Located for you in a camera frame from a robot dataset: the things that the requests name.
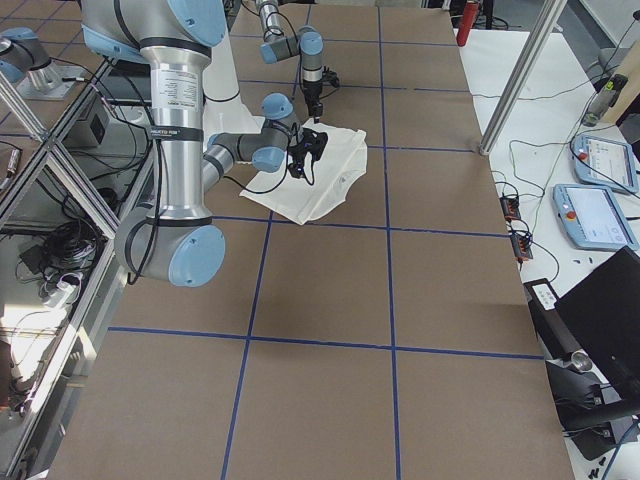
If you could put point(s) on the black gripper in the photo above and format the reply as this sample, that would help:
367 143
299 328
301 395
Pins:
313 139
313 94

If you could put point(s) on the cream long-sleeve cat shirt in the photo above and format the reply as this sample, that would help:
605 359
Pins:
343 161

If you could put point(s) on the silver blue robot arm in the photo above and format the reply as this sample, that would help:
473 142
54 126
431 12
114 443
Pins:
282 42
173 238

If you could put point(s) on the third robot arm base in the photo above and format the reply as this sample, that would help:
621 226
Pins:
30 69

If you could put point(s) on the red cylinder tube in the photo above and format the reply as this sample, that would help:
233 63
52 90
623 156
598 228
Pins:
466 22

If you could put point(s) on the orange electronic module far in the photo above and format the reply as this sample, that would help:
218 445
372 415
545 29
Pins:
510 208

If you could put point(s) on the orange electronic module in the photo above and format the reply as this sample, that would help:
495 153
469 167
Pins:
521 245
510 208

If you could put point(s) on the orange electronic module near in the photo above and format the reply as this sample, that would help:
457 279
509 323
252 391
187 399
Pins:
521 245

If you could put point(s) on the near blue teach pendant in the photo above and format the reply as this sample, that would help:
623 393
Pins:
592 218

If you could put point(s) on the blue teach pendant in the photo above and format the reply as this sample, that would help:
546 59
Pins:
592 218
600 161

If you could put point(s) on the far blue teach pendant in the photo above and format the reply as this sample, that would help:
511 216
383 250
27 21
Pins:
600 161

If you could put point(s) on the black laptop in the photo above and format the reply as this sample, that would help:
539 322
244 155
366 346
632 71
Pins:
602 313

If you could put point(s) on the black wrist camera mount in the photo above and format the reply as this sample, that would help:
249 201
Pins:
313 143

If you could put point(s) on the aluminium frame rack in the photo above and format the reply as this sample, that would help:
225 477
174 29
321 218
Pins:
70 170

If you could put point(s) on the aluminium frame post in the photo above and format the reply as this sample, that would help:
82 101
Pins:
524 65

